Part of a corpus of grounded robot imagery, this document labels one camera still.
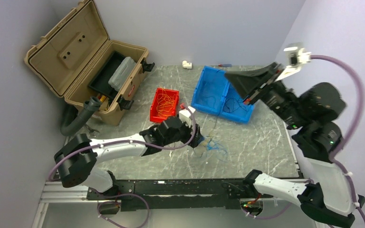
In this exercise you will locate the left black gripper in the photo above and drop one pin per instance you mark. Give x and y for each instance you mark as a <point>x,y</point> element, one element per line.
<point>198,137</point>

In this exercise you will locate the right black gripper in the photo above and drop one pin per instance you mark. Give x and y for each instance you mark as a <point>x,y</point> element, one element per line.
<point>249,81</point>

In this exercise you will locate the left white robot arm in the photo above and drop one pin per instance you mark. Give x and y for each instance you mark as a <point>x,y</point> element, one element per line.
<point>76,161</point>

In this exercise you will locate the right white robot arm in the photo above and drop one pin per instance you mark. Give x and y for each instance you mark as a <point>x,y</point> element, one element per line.
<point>330,200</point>

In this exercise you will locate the white pipe elbow fitting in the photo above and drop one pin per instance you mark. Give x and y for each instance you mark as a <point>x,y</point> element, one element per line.
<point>186,65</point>

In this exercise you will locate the red small plastic bin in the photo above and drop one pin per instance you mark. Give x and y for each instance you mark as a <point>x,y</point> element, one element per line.
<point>164,105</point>

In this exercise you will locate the blue double plastic bin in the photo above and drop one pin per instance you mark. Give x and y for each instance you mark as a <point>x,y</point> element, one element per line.
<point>215,95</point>

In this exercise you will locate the grey plastic organizer box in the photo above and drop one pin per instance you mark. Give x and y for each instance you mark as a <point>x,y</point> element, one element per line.
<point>120,75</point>

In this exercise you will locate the yellow tools in case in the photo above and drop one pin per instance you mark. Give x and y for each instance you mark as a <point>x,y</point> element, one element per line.
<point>102,102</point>

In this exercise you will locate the steel wrench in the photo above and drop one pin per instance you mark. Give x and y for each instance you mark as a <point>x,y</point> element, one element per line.
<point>93,133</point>

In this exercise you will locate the black tray in case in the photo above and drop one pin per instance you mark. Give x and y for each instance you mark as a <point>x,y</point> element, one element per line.
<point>99,83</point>

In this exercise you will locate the tan open tool case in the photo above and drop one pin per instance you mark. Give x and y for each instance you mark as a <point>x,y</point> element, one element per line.
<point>73,52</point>

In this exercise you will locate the red handled screwdriver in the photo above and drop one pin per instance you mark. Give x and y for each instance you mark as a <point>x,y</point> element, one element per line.
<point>224,65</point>

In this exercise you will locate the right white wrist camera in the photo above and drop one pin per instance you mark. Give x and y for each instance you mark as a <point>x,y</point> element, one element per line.
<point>297,56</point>

